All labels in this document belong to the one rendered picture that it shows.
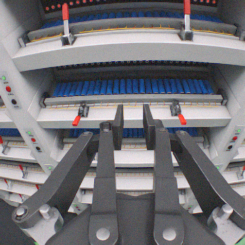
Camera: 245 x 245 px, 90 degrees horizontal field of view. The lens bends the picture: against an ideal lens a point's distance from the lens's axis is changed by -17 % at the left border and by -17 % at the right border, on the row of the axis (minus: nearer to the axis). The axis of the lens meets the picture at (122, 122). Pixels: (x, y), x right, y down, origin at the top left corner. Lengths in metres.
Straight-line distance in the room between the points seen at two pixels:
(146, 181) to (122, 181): 0.11
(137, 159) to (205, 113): 0.28
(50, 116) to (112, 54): 0.27
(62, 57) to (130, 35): 0.16
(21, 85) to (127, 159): 0.42
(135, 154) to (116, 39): 0.39
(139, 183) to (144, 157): 0.20
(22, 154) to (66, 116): 0.34
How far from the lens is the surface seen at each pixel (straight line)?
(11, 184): 1.22
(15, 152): 0.76
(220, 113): 0.49
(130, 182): 0.72
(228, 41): 0.44
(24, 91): 0.47
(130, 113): 0.42
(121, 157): 0.56
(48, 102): 0.50
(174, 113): 0.41
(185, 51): 0.36
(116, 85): 0.47
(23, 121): 0.54
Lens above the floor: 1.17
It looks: 37 degrees down
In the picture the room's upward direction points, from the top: 4 degrees counter-clockwise
